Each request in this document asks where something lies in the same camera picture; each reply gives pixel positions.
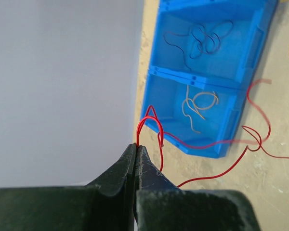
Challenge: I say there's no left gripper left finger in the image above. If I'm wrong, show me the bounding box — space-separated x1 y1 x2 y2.
0 144 137 231

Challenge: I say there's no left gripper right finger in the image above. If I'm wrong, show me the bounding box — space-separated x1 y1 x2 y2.
134 146 261 231

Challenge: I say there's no red wire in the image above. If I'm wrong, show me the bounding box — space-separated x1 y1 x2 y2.
136 78 289 188

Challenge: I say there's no blue three-compartment plastic bin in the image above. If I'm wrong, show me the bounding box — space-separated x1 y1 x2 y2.
141 0 278 158

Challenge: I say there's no dark purple wire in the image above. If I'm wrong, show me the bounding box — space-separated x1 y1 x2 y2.
163 20 234 70

